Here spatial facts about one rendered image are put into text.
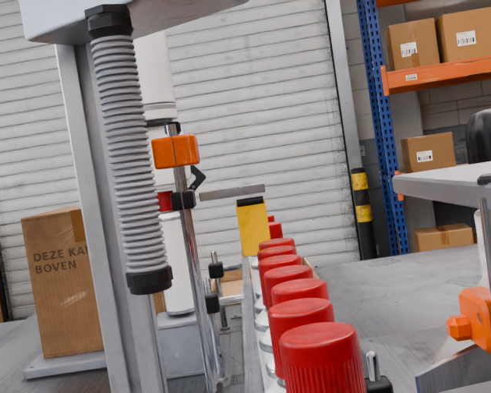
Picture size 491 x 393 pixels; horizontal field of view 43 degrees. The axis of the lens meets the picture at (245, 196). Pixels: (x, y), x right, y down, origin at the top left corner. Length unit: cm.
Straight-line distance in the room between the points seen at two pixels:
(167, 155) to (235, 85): 446
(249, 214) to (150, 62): 47
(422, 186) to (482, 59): 421
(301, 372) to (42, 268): 101
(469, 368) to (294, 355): 7
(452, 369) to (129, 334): 39
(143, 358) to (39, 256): 67
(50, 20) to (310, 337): 36
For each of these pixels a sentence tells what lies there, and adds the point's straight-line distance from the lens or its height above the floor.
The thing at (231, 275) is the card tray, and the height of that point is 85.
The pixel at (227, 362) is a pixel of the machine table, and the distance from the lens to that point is 110.
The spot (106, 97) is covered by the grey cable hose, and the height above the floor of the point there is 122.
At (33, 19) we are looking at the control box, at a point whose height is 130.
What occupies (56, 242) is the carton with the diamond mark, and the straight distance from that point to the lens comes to 123.
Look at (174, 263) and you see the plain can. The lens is 105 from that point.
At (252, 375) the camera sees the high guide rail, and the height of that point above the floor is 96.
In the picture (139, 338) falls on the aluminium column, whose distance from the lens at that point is 59.
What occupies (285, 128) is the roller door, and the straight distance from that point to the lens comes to 499.
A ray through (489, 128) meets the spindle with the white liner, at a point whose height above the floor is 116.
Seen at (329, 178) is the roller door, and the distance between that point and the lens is 499.
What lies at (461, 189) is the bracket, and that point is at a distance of 20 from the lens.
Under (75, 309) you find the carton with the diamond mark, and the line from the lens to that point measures 124.
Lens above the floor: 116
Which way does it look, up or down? 3 degrees down
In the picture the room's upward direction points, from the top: 9 degrees counter-clockwise
